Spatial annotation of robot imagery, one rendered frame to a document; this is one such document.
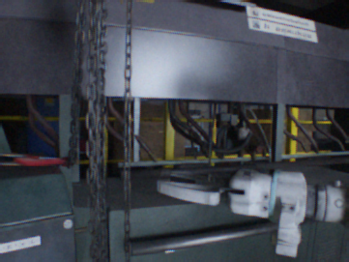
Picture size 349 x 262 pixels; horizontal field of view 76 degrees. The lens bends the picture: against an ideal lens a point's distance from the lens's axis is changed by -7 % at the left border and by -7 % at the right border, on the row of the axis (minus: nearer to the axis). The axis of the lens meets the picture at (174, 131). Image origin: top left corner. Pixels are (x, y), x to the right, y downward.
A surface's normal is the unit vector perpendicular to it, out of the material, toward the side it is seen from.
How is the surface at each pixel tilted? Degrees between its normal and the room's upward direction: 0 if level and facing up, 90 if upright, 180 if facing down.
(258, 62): 90
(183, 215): 90
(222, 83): 90
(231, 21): 78
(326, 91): 90
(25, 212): 45
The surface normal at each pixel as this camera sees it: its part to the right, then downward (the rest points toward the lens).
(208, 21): 0.30, -0.13
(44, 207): 0.44, -0.65
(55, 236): 0.61, 0.07
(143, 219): 0.30, 0.08
